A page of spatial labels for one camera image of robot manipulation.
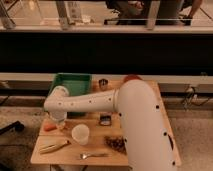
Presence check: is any black office chair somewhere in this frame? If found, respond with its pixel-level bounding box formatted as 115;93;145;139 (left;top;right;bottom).
105;0;192;25

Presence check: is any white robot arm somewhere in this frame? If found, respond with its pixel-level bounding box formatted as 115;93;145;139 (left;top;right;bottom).
44;79;177;171

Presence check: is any small metal cup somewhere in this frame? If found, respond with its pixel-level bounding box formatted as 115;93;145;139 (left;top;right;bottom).
98;79;108;91

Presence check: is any small black tin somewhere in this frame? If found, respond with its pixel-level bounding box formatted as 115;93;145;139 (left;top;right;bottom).
99;114;112;126

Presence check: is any orange red bowl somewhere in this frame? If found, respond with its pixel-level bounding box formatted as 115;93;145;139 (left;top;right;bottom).
123;74;142;83

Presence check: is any metal fork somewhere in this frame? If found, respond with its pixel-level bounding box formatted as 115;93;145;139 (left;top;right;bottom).
80;153;108;160

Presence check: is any green plastic tray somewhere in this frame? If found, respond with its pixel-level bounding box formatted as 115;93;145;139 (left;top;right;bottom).
47;72;93;118

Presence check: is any orange pepper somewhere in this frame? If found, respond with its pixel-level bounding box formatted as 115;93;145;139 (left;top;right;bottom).
43;124;57;132

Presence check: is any white plastic cup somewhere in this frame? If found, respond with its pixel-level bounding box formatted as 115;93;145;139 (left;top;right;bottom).
71;124;90;145

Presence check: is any brown grape bunch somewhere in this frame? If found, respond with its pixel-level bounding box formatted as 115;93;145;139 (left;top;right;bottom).
105;136;126;154

